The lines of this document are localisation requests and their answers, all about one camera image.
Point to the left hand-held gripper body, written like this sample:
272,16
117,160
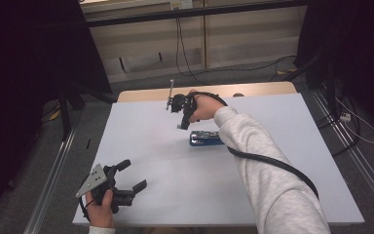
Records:
92,180

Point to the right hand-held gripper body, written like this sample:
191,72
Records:
179,103

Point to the person's right hand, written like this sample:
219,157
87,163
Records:
206,109

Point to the person's left hand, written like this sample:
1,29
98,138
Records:
100,213

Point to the white table cover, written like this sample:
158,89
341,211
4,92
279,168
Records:
175,195

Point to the wooden table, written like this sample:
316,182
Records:
142,94

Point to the small dark round object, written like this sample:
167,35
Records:
238,95

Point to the black stand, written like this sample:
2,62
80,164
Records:
318,68
68,104

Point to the black curtain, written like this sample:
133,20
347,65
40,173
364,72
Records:
354,48
29,81

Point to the white power strip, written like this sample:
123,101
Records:
345,117

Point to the metal floor rail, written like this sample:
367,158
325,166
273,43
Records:
50,182
363,162

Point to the white wall socket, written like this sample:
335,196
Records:
180,4

